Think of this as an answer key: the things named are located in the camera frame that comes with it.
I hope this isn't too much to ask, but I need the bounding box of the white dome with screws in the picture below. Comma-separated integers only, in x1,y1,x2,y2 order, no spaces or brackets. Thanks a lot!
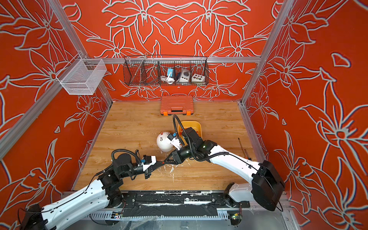
156,132,173,152

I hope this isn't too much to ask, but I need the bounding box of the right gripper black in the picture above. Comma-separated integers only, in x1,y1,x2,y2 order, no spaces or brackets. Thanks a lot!
163,146,197,166

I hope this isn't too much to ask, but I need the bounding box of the orange handled screwdriver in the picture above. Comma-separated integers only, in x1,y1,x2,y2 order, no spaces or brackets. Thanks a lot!
238,138,252,160

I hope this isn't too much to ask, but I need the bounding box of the clear plastic wall bin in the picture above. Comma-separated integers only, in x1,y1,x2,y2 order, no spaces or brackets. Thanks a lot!
57,59,107,95

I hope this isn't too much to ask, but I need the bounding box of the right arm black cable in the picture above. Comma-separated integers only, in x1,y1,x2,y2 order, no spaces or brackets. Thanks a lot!
172,114,231,162

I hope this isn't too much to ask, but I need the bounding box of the orange tool case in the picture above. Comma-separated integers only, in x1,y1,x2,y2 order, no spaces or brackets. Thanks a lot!
160,95,194,116

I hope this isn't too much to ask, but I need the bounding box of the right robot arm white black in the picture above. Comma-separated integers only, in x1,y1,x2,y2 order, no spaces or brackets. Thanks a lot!
157,127,285,211

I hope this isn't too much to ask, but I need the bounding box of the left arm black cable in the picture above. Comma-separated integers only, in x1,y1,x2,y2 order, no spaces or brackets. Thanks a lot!
111,149,143,167

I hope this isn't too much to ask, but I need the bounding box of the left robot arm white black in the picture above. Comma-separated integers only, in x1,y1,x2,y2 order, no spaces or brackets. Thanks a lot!
20,149,165,230

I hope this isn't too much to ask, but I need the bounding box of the yellow plastic tray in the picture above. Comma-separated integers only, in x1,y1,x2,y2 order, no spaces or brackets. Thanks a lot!
177,120,203,139

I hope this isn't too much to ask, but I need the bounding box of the white socket block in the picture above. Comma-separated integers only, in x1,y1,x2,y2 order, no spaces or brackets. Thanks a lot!
191,74,205,84

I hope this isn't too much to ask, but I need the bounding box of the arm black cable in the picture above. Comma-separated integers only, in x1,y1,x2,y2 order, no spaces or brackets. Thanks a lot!
172,114,231,162
111,149,143,167

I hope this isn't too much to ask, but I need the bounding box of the black wire wall basket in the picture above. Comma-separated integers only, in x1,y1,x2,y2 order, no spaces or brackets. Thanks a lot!
123,55,209,86

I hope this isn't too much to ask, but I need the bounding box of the blue white small box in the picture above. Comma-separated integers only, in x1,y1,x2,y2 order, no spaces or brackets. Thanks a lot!
167,68,174,78

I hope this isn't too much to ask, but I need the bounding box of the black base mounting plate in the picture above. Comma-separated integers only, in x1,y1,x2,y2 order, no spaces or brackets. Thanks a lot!
115,191,250,218

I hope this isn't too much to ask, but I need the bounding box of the white power adapter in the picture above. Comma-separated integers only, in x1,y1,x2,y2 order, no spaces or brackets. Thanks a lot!
177,69,191,83

